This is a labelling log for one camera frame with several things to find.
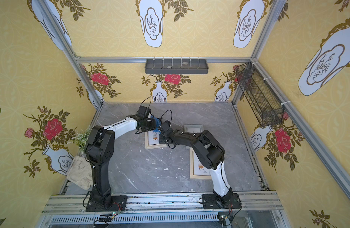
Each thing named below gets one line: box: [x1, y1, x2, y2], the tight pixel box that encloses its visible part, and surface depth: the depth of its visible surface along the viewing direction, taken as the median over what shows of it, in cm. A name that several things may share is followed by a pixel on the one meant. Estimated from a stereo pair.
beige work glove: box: [66, 155, 93, 190], surface depth 85 cm
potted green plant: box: [72, 125, 91, 155], surface depth 80 cm
